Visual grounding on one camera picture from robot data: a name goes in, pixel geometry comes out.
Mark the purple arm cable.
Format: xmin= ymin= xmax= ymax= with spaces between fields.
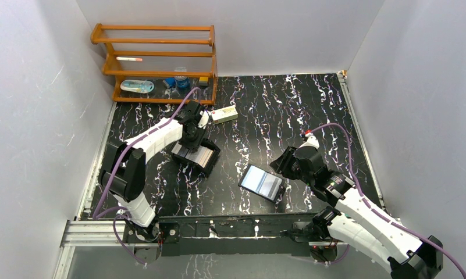
xmin=303 ymin=122 xmax=466 ymax=279
xmin=92 ymin=87 xmax=202 ymax=266

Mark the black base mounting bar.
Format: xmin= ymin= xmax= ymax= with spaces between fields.
xmin=123 ymin=213 xmax=353 ymax=258

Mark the small blue block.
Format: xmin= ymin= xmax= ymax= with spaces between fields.
xmin=163 ymin=77 xmax=176 ymax=88

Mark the white green red carton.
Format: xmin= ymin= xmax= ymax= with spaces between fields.
xmin=211 ymin=105 xmax=238 ymax=124

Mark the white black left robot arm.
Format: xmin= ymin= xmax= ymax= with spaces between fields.
xmin=98 ymin=101 xmax=220 ymax=242

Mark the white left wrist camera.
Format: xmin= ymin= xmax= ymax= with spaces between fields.
xmin=197 ymin=110 xmax=211 ymax=129

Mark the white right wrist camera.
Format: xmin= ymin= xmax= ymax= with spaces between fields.
xmin=300 ymin=130 xmax=320 ymax=149

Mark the white pink marker pen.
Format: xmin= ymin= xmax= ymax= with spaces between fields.
xmin=116 ymin=56 xmax=143 ymax=62

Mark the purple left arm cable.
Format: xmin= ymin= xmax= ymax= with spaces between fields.
xmin=92 ymin=87 xmax=202 ymax=266

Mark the blue jar clear lid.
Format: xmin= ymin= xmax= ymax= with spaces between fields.
xmin=174 ymin=67 xmax=190 ymax=89

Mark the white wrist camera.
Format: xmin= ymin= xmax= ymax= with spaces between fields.
xmin=197 ymin=110 xmax=211 ymax=129
xmin=300 ymin=130 xmax=320 ymax=149

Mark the wooden shelf rack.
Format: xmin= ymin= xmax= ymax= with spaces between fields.
xmin=90 ymin=23 xmax=218 ymax=105

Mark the black card holder box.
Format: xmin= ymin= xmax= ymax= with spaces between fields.
xmin=169 ymin=138 xmax=221 ymax=177

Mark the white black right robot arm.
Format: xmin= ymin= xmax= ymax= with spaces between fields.
xmin=270 ymin=144 xmax=443 ymax=278

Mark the blue white plastic package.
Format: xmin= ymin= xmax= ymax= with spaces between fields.
xmin=120 ymin=80 xmax=155 ymax=94

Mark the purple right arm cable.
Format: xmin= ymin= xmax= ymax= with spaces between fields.
xmin=303 ymin=122 xmax=466 ymax=279

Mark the small yellow black block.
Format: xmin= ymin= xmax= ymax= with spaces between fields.
xmin=198 ymin=77 xmax=209 ymax=87

